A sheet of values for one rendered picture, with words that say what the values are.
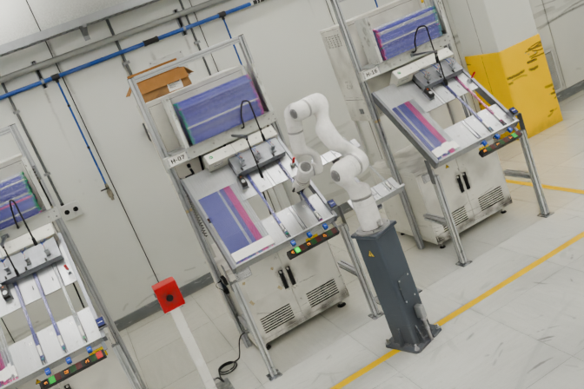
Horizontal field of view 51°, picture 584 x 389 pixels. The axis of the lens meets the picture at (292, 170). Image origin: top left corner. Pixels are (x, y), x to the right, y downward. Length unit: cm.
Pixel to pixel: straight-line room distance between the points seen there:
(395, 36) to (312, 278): 174
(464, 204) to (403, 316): 135
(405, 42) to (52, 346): 291
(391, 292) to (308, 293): 83
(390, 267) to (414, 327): 38
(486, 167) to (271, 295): 181
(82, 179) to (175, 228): 88
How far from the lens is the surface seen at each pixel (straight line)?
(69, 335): 354
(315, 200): 374
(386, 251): 331
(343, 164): 315
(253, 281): 391
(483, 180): 464
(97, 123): 524
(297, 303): 406
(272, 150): 387
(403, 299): 343
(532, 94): 641
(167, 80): 414
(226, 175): 385
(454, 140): 416
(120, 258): 539
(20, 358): 358
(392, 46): 435
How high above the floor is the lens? 188
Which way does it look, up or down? 13 degrees down
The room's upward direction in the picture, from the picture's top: 21 degrees counter-clockwise
